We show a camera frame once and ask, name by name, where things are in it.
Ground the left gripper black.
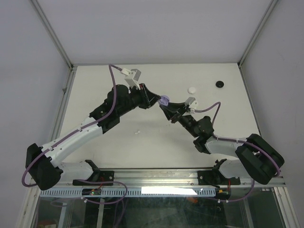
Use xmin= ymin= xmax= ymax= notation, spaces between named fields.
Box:
xmin=118 ymin=83 xmax=161 ymax=117

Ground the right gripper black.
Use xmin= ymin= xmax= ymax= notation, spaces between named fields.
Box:
xmin=160 ymin=101 xmax=199 ymax=138

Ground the purple earbud charging case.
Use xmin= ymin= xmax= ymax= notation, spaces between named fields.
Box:
xmin=158 ymin=95 xmax=170 ymax=106

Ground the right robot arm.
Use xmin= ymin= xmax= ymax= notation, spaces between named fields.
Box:
xmin=159 ymin=97 xmax=285 ymax=185

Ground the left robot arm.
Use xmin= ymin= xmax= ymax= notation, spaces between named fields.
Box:
xmin=24 ymin=83 xmax=161 ymax=190

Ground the small circuit board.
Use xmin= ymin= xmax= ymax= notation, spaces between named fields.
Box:
xmin=87 ymin=189 xmax=102 ymax=196

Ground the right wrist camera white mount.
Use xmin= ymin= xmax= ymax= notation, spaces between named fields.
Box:
xmin=184 ymin=97 xmax=198 ymax=114

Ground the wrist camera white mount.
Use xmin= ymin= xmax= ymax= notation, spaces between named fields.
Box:
xmin=184 ymin=97 xmax=198 ymax=114
xmin=120 ymin=68 xmax=141 ymax=89

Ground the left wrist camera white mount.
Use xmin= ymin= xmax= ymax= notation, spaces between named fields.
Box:
xmin=120 ymin=68 xmax=141 ymax=89

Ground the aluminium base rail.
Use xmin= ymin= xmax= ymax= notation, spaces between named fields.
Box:
xmin=29 ymin=168 xmax=285 ymax=190

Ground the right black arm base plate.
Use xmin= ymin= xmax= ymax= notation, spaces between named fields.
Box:
xmin=197 ymin=170 xmax=241 ymax=186

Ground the aluminium frame post left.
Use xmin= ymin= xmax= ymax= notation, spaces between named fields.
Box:
xmin=30 ymin=0 xmax=76 ymax=72

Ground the aluminium frame post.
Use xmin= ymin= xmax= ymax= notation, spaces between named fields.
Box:
xmin=30 ymin=0 xmax=76 ymax=72
xmin=237 ymin=0 xmax=279 ymax=69

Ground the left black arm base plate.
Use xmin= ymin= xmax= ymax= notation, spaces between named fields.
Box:
xmin=72 ymin=170 xmax=114 ymax=186

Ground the grey slotted cable duct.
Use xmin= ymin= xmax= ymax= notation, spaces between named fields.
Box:
xmin=40 ymin=187 xmax=216 ymax=198

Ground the aluminium frame post right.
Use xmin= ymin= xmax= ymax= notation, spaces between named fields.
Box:
xmin=237 ymin=0 xmax=279 ymax=69

